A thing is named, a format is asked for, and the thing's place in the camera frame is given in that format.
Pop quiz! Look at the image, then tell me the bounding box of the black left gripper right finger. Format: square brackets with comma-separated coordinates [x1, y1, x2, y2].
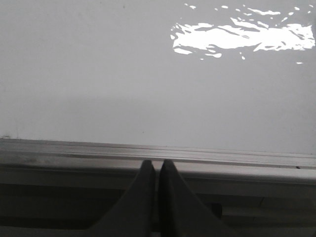
[159, 159, 237, 237]

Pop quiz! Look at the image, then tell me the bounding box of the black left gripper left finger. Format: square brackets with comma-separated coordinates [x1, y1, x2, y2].
[84, 160, 156, 237]

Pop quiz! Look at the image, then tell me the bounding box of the white whiteboard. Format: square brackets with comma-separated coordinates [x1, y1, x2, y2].
[0, 0, 316, 154]

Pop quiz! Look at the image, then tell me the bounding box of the grey aluminium whiteboard frame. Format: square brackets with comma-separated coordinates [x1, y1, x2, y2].
[0, 139, 316, 185]

